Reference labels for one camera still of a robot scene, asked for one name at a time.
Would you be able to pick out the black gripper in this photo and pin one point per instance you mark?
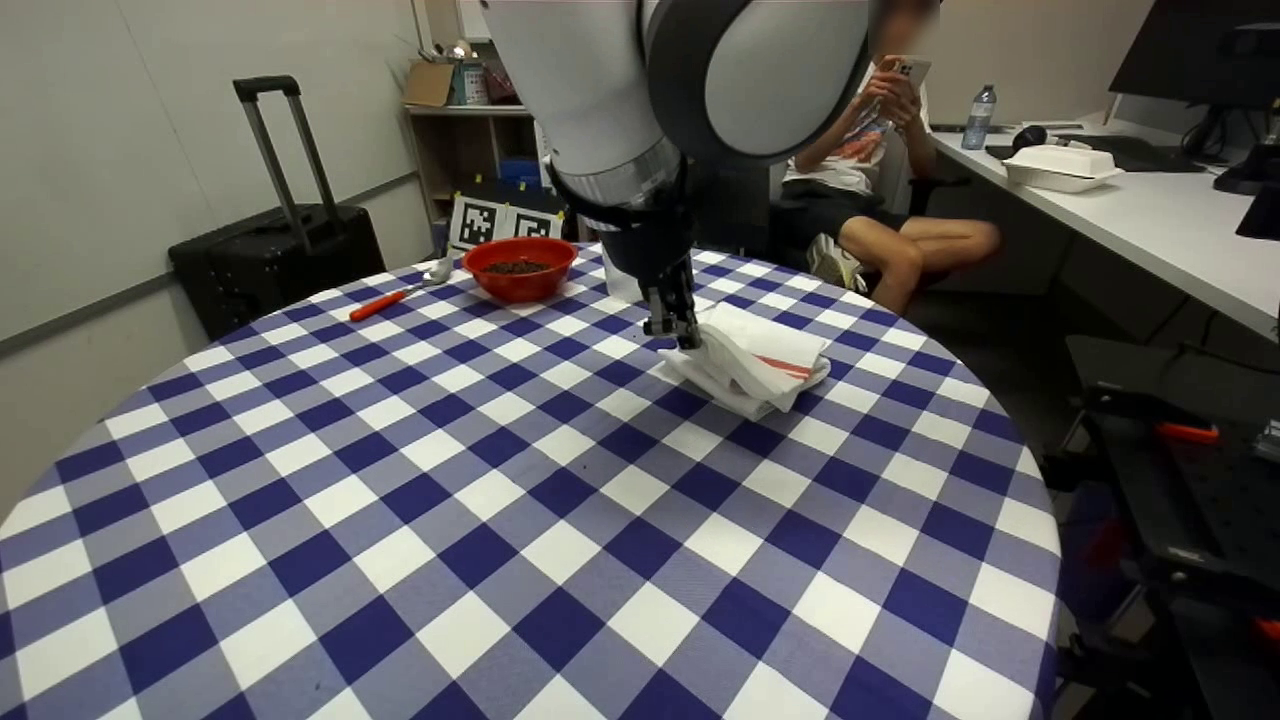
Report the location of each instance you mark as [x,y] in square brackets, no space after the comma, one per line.
[659,252]

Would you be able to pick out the white cloth with red stripes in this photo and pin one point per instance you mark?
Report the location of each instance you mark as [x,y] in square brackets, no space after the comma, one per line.
[754,362]

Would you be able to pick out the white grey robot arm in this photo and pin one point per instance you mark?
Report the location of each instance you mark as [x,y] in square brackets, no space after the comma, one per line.
[600,93]

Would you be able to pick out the red plastic bowl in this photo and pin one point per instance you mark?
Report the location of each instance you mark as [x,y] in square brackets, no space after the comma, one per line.
[520,274]

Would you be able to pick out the fiducial marker board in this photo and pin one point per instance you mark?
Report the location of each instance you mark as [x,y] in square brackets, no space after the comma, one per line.
[505,227]

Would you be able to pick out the seated person in white t-shirt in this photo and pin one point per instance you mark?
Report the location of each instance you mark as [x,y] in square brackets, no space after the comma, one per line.
[921,240]

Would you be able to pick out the wooden shelf unit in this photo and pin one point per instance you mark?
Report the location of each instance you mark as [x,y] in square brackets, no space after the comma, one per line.
[462,146]

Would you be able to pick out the small open cardboard box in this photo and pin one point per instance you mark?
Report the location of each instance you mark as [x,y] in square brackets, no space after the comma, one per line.
[430,84]

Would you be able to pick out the blue white checkered tablecloth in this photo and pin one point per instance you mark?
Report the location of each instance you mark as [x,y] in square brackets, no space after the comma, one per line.
[402,532]

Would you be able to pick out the clear water bottle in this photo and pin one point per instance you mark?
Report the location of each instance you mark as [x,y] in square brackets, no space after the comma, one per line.
[978,120]

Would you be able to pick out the black wheeled suitcase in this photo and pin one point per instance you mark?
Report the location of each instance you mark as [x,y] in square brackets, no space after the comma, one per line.
[265,274]

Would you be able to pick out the white foam food container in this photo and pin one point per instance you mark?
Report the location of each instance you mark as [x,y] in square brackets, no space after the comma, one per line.
[1060,171]

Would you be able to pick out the black keyboard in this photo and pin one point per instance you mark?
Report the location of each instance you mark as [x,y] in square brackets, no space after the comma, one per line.
[1146,155]

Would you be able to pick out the white desk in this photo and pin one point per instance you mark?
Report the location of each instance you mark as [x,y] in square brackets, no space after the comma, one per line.
[1175,227]

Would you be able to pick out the black cart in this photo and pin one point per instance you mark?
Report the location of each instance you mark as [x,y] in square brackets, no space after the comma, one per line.
[1200,505]

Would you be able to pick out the black computer monitor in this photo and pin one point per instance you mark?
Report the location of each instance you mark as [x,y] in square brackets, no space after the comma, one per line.
[1186,55]

